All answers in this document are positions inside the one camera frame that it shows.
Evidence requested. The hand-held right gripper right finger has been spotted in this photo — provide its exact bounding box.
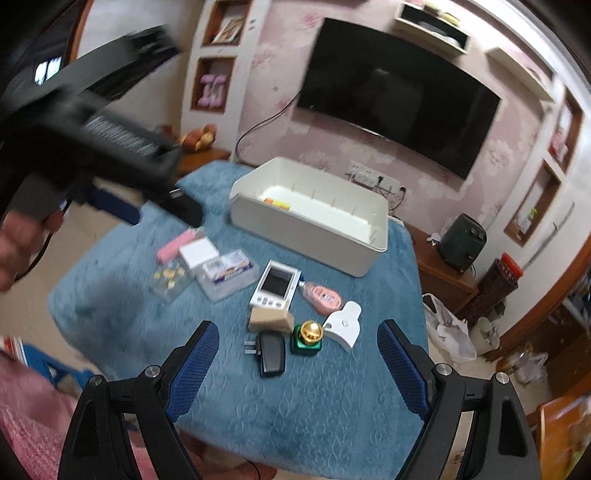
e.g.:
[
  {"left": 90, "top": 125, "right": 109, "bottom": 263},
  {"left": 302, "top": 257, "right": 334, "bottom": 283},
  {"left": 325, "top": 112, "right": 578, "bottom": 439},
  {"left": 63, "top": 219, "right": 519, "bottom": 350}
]
[{"left": 376, "top": 319, "right": 541, "bottom": 480}]

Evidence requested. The picture book in niche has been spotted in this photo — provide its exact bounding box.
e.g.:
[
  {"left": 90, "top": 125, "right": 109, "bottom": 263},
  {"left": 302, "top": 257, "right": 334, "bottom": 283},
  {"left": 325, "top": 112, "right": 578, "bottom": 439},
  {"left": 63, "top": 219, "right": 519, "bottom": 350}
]
[{"left": 212, "top": 18, "right": 243, "bottom": 44}]

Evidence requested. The person's left hand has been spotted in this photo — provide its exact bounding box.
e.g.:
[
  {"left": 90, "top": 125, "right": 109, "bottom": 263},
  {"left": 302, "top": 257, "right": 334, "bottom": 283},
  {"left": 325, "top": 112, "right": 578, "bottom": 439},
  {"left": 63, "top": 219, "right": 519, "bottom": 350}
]
[{"left": 0, "top": 210, "right": 63, "bottom": 292}]

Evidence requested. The white wall shelf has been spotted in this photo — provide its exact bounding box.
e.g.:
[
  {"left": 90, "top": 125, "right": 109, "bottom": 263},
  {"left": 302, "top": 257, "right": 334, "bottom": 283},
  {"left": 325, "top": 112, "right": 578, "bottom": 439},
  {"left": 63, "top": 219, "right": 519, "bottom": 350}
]
[
  {"left": 392, "top": 0, "right": 472, "bottom": 56},
  {"left": 485, "top": 46, "right": 555, "bottom": 100}
]

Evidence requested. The pink ornament in niche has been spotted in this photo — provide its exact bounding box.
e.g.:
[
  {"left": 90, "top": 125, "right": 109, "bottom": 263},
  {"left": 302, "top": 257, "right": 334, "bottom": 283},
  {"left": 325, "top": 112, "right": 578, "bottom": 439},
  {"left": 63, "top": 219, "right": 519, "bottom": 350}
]
[{"left": 198, "top": 74, "right": 228, "bottom": 108}]

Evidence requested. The red crate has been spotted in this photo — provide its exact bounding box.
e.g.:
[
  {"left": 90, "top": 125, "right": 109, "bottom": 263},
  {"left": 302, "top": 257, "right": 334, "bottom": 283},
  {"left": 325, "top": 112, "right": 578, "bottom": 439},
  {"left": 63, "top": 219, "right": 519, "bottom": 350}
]
[{"left": 496, "top": 251, "right": 525, "bottom": 280}]

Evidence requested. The white plastic storage box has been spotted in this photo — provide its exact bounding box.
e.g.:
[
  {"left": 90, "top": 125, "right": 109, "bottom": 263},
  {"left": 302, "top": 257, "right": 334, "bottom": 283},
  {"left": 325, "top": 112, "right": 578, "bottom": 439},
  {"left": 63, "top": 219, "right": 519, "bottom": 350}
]
[{"left": 229, "top": 156, "right": 389, "bottom": 278}]

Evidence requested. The white plastic bag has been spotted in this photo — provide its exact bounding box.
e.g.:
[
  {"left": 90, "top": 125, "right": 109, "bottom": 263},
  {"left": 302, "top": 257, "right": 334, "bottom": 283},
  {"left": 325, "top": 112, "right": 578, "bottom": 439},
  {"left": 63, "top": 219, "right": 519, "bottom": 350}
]
[{"left": 422, "top": 293, "right": 477, "bottom": 363}]

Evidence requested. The black television cable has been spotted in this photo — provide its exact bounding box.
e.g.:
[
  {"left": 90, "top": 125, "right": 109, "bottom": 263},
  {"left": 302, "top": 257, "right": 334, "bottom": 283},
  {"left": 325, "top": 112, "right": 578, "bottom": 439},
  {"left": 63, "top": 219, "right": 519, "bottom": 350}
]
[{"left": 235, "top": 90, "right": 303, "bottom": 167}]

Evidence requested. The blue stool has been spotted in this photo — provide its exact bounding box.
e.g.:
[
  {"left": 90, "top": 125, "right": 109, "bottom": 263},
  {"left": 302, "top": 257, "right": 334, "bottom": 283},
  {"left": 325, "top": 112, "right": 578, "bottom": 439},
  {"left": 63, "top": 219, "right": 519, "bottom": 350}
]
[{"left": 0, "top": 339, "right": 93, "bottom": 388}]

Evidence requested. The pile of fruit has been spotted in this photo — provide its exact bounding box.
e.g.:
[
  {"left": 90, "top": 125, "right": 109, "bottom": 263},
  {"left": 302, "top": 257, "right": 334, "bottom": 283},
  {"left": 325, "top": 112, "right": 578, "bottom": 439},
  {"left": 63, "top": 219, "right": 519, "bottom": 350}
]
[{"left": 180, "top": 124, "right": 218, "bottom": 152}]

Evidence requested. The amber glass jar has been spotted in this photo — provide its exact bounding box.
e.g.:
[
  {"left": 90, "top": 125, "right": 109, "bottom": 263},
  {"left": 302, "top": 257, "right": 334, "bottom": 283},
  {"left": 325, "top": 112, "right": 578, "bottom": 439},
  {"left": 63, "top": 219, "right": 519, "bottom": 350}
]
[{"left": 498, "top": 353, "right": 527, "bottom": 374}]

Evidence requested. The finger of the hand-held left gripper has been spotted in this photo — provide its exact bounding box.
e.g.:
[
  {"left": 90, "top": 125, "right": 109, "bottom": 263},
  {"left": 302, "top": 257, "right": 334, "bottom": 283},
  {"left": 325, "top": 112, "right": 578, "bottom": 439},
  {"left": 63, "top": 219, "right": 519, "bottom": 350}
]
[
  {"left": 60, "top": 25, "right": 182, "bottom": 107},
  {"left": 88, "top": 182, "right": 205, "bottom": 228}
]

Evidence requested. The pink clothing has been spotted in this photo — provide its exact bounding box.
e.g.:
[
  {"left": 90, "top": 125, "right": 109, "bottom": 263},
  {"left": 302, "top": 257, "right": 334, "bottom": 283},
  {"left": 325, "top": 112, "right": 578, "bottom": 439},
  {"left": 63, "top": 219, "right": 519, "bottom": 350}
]
[{"left": 0, "top": 351, "right": 153, "bottom": 480}]

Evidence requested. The white digital camera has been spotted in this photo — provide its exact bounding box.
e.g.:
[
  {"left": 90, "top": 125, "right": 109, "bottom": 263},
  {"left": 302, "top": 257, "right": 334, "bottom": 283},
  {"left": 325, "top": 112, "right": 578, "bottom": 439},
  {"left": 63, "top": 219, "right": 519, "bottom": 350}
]
[{"left": 249, "top": 260, "right": 302, "bottom": 311}]

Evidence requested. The pink comb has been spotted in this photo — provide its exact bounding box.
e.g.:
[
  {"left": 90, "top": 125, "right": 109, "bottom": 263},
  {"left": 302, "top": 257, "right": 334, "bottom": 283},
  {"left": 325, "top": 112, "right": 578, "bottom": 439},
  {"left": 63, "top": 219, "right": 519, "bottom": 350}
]
[{"left": 156, "top": 229, "right": 197, "bottom": 265}]

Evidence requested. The black plug charger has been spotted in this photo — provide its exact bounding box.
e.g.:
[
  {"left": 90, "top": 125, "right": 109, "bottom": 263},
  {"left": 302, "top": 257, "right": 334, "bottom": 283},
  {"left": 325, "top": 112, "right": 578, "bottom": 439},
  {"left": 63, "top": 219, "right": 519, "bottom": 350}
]
[{"left": 242, "top": 332, "right": 287, "bottom": 378}]

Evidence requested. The dark green heater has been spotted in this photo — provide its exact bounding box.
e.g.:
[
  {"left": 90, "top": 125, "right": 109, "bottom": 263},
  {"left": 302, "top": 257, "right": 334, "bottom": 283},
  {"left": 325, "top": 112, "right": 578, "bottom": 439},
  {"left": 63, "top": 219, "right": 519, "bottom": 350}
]
[{"left": 438, "top": 213, "right": 488, "bottom": 273}]

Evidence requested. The green and gold bottle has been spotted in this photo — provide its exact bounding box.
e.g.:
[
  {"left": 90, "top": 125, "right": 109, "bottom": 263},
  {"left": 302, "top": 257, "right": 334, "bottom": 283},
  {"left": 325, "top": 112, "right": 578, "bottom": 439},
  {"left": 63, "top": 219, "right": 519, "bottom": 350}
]
[{"left": 290, "top": 319, "right": 324, "bottom": 357}]

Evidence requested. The pink correction tape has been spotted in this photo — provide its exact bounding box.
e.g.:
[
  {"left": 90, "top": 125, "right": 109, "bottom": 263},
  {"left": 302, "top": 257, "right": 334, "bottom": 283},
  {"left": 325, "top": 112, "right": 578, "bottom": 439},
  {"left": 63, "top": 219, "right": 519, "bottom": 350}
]
[{"left": 300, "top": 279, "right": 341, "bottom": 315}]

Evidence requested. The dark woven basket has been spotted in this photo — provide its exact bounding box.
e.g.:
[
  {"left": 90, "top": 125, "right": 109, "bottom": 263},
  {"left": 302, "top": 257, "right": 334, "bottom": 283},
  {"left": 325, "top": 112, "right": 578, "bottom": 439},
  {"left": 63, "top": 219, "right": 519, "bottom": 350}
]
[{"left": 462, "top": 258, "right": 520, "bottom": 324}]

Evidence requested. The clear box with yellow pieces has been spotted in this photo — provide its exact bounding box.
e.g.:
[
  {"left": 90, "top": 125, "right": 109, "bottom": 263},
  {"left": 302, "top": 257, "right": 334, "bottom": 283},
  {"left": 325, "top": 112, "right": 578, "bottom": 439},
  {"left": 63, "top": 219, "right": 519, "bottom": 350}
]
[{"left": 151, "top": 263, "right": 192, "bottom": 303}]

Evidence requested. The small white cube box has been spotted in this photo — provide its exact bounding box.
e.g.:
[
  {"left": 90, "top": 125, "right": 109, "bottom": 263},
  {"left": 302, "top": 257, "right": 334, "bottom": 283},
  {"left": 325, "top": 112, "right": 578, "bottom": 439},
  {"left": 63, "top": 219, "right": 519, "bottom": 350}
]
[{"left": 178, "top": 239, "right": 220, "bottom": 271}]

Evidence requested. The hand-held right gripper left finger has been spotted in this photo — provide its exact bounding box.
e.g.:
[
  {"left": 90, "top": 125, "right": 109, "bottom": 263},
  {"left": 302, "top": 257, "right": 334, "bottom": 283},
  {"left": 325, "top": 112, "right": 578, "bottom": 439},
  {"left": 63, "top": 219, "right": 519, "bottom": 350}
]
[{"left": 58, "top": 320, "right": 220, "bottom": 480}]

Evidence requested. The window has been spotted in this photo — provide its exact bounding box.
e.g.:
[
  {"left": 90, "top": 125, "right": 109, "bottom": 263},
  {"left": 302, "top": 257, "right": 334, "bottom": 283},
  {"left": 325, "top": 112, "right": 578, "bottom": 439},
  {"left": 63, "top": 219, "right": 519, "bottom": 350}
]
[{"left": 34, "top": 58, "right": 63, "bottom": 86}]

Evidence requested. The white floral bucket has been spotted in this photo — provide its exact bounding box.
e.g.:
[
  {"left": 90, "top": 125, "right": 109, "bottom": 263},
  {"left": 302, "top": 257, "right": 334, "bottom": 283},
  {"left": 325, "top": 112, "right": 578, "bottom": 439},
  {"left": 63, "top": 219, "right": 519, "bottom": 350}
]
[{"left": 471, "top": 316, "right": 502, "bottom": 356}]

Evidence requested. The wooden chair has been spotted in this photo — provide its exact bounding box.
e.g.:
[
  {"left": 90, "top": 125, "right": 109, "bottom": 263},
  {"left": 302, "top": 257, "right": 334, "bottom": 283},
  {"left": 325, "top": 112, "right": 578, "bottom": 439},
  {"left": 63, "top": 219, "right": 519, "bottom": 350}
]
[{"left": 538, "top": 397, "right": 591, "bottom": 480}]

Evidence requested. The black television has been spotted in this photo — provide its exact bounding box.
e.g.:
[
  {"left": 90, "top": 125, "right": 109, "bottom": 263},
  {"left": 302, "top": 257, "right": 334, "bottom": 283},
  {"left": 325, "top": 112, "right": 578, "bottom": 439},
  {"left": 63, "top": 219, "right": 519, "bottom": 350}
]
[{"left": 295, "top": 17, "right": 502, "bottom": 182}]

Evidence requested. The white power strip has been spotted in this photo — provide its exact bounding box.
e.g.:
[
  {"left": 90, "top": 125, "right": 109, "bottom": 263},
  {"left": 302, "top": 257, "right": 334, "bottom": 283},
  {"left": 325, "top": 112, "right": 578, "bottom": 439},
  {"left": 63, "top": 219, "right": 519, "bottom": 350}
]
[{"left": 346, "top": 161, "right": 389, "bottom": 188}]

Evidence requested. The clear box with blue label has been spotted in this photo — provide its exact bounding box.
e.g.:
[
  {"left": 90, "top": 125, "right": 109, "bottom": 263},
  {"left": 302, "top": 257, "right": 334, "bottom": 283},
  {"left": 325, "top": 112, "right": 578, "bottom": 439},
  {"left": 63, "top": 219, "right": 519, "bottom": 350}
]
[{"left": 196, "top": 249, "right": 260, "bottom": 302}]

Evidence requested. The beige wooden block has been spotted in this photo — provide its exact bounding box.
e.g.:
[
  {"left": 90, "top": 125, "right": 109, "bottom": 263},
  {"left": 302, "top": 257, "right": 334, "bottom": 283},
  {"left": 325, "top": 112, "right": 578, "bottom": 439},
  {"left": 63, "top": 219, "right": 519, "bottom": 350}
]
[{"left": 248, "top": 308, "right": 295, "bottom": 334}]

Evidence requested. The white tape dispenser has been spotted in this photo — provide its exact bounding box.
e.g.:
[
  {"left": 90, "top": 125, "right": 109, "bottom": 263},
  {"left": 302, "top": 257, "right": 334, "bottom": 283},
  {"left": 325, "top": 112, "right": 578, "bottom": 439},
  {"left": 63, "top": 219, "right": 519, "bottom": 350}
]
[{"left": 322, "top": 300, "right": 362, "bottom": 354}]

